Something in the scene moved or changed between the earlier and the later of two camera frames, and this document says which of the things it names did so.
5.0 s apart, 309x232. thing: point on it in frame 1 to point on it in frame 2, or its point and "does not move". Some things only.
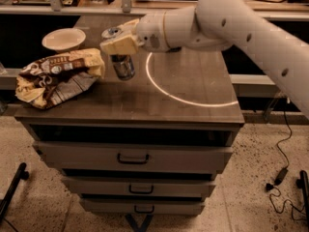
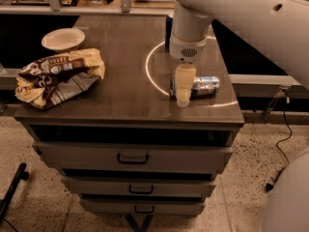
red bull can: x=124 y=65 to x=205 y=84
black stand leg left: x=20 y=174 does not move
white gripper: x=150 y=31 to x=187 y=51
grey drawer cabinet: x=154 y=144 does not move
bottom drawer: x=143 y=206 does not move
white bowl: x=64 y=40 does not move
